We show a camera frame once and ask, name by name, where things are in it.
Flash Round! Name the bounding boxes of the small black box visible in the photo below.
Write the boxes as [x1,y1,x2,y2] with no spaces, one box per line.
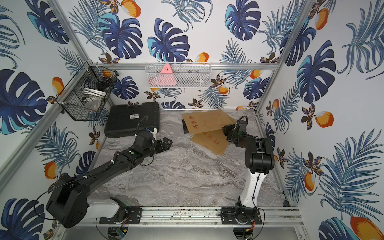
[182,120,189,134]

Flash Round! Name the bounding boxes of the pink triangle item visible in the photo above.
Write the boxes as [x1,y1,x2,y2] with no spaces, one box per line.
[156,63,177,87]

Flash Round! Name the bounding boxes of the brown kraft file bag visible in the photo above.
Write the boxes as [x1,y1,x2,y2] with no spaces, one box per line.
[191,130,229,156]
[183,110,236,135]

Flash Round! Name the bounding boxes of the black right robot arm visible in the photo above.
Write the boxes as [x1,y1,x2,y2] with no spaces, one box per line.
[222,121,275,208]

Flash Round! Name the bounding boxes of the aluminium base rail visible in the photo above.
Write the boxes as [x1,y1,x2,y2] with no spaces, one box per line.
[76,207,304,228]

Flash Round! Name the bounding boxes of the clear white mesh wall basket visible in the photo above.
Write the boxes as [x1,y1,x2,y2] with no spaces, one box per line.
[145,62,212,88]

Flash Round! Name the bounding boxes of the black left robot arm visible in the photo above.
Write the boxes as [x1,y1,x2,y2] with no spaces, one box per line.
[46,132,173,229]

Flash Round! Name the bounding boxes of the black wire basket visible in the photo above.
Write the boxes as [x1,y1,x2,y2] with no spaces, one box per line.
[55,62,119,122]

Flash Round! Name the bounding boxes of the black plastic tool case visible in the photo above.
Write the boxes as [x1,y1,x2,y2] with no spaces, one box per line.
[104,102,160,139]

